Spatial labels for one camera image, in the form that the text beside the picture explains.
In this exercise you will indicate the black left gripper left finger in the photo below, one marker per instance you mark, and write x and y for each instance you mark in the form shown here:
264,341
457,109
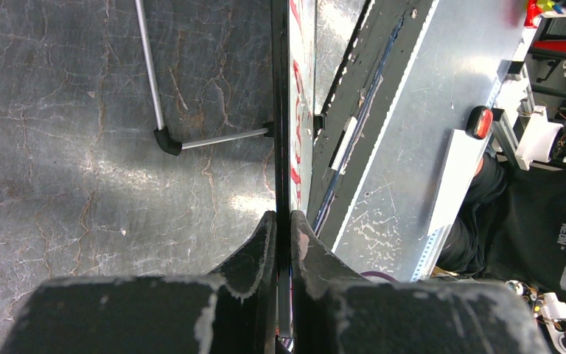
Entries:
231,309

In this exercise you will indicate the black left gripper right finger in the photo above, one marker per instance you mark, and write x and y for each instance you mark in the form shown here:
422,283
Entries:
336,310

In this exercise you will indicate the small white whiteboard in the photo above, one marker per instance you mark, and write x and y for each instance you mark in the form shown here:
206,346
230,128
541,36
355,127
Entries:
289,110

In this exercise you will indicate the person in black shirt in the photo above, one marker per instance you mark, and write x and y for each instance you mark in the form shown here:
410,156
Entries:
511,226

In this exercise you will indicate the red emergency stop button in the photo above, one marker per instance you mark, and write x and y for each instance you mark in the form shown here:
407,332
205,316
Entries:
479,122

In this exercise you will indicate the colourful toy blocks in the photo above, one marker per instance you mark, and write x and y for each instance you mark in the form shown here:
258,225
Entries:
536,10

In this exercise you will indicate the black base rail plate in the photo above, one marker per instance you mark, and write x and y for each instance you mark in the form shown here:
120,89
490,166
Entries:
364,55

